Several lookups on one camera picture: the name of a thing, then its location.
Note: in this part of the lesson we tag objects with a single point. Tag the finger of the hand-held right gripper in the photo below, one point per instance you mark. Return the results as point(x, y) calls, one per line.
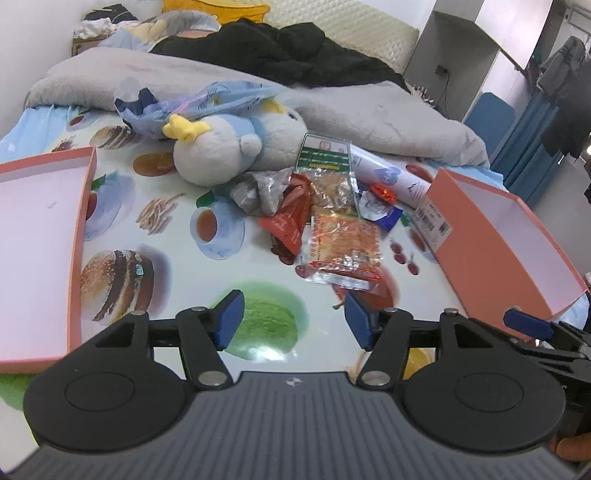
point(528, 323)
point(554, 357)

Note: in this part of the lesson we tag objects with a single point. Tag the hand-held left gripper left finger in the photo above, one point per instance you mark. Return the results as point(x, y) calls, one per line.
point(228, 318)

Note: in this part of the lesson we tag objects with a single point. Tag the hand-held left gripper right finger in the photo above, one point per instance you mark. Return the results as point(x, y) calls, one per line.
point(360, 318)

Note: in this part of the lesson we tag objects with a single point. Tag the orange snack packet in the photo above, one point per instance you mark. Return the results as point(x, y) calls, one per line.
point(344, 244)

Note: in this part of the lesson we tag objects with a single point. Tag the deep pink cardboard box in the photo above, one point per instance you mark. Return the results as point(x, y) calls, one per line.
point(485, 258)

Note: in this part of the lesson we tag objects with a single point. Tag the blue snack packet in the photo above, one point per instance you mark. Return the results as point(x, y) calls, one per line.
point(378, 210)

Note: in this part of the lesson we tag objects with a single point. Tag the green and white snack packet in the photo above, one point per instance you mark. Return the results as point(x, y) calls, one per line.
point(323, 157)

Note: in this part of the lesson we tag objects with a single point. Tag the person's right hand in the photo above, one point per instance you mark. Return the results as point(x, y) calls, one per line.
point(572, 447)

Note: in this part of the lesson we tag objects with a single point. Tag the dark red snack packet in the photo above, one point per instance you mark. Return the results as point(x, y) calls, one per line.
point(286, 221)

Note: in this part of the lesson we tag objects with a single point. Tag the grey crinkled snack packet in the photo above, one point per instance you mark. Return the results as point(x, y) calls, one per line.
point(258, 191)

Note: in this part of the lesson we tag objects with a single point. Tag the white tube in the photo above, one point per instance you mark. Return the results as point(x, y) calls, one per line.
point(397, 177)

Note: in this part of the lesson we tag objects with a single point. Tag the blue curtain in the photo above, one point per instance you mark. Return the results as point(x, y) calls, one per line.
point(526, 152)

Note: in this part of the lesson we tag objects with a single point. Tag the plush duck toy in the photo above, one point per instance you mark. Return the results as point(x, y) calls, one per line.
point(217, 147)

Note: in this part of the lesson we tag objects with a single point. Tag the grey blanket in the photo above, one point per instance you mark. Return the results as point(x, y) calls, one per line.
point(369, 120)

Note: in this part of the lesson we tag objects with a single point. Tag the blue chair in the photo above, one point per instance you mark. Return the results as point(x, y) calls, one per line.
point(489, 120)

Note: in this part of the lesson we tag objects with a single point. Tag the pink box lid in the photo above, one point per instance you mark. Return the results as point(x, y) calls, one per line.
point(37, 230)

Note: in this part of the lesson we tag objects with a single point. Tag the light blue plastic bag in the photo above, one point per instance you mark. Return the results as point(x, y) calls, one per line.
point(207, 104)

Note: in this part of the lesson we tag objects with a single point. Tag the hanging dark clothes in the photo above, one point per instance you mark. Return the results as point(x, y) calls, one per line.
point(563, 92)

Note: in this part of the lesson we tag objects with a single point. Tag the clutter on bedside table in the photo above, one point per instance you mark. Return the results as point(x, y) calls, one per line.
point(422, 92)

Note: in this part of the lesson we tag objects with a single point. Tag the black clothing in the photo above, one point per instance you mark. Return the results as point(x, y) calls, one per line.
point(277, 50)

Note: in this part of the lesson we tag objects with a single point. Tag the light blue bed sheet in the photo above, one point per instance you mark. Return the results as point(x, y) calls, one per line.
point(23, 129)

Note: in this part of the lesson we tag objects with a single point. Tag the cream padded headboard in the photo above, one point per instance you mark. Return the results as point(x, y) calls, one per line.
point(360, 27)

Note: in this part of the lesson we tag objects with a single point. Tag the grey wardrobe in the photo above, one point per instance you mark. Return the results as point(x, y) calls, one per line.
point(452, 37)

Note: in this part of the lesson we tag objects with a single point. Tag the pastel printed quilt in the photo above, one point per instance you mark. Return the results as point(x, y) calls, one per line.
point(138, 32)

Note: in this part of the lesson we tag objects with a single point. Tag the yellow pillow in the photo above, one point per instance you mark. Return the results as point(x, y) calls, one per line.
point(217, 9)

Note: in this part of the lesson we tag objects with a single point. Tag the pile of clothes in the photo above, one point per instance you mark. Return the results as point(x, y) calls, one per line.
point(106, 21)

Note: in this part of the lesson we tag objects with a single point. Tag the wall socket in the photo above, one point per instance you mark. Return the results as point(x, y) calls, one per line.
point(443, 70)

